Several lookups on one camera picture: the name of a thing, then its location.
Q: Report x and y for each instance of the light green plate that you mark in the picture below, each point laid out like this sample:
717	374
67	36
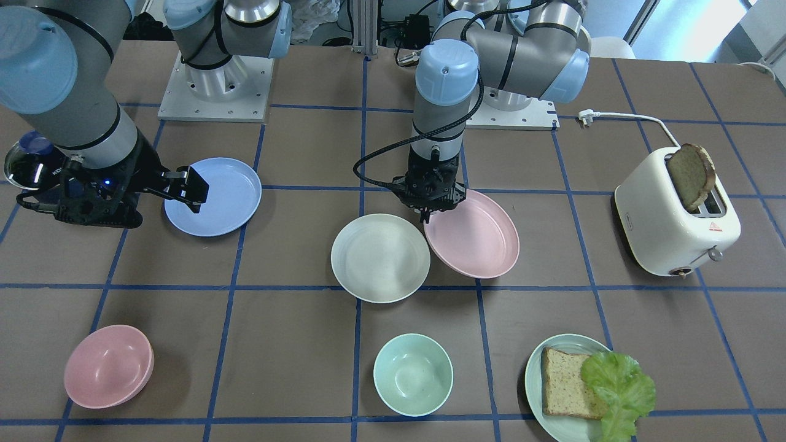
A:
561	428

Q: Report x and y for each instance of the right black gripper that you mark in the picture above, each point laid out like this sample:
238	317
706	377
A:
140	167

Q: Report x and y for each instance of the cream white toaster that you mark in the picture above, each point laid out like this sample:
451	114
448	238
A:
663	237

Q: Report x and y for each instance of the blue plate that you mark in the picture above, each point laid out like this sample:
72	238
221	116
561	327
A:
233	196

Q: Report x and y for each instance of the green lettuce leaf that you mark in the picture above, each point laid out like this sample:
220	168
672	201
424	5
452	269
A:
617	379

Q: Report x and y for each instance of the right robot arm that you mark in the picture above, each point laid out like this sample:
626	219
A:
55	59

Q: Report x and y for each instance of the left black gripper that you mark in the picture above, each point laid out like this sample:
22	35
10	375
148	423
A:
455	195

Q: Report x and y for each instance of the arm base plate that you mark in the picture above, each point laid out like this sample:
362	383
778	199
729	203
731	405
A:
502	110
235	92

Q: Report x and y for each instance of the bread slice on plate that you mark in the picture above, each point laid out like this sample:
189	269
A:
564	391

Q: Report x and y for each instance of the pink plate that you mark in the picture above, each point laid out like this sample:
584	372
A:
477	238

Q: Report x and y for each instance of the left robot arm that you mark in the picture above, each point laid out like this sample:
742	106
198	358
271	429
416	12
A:
528	48

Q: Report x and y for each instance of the pink bowl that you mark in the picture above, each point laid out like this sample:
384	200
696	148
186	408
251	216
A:
109	367

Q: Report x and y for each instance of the aluminium frame post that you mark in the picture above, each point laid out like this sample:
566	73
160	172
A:
365	27

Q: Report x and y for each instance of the bread slice in toaster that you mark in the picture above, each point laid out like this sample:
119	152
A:
693	175

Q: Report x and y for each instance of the cream white plate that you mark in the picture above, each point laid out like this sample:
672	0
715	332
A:
380	258

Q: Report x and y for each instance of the light green bowl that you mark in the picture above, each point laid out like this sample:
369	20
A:
413	375

